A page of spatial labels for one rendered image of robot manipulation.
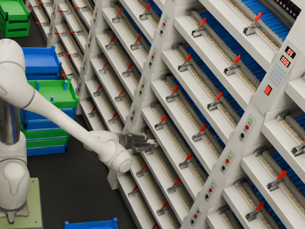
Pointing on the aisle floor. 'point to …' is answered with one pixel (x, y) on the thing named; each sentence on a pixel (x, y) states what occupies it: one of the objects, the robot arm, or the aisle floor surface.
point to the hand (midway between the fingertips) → (153, 143)
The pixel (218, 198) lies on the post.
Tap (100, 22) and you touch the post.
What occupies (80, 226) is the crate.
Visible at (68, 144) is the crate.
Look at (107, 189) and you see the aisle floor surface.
